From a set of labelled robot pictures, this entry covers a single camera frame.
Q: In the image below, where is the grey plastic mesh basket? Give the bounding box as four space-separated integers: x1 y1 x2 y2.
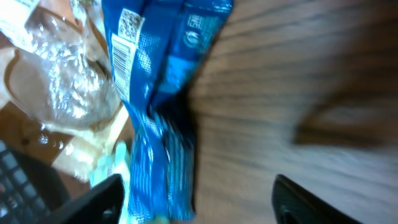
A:
1 142 71 223

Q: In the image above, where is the blue snack bar wrapper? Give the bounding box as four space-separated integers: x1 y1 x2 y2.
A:
102 0 233 223

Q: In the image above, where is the beige nut snack pouch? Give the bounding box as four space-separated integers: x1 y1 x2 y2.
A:
1 0 128 182

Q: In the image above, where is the light teal snack wrapper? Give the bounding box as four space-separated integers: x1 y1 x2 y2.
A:
89 141 170 224

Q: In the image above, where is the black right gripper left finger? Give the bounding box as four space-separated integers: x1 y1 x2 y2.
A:
38 174 124 224

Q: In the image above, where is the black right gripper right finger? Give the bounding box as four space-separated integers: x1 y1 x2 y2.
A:
272 174 359 224

